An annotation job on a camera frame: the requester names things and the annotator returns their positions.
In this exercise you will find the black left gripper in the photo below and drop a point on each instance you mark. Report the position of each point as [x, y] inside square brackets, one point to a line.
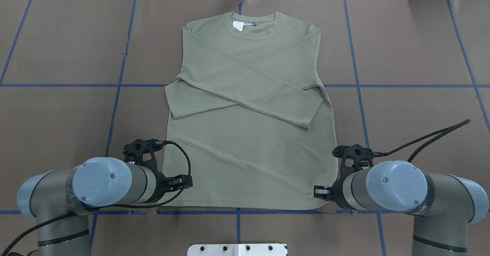
[161, 185]

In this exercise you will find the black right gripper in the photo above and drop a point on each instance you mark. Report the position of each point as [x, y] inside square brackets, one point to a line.
[337, 191]

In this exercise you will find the olive green long-sleeve shirt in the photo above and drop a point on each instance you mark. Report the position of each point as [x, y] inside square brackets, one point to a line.
[252, 113]

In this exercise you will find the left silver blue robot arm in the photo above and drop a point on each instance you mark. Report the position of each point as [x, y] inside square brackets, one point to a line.
[61, 201]

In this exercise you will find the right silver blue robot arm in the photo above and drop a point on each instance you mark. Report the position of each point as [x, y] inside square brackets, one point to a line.
[442, 205]

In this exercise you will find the white paper hang tag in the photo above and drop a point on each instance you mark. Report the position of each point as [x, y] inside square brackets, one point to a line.
[238, 25]

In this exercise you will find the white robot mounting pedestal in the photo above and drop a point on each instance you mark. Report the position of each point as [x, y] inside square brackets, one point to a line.
[251, 249]

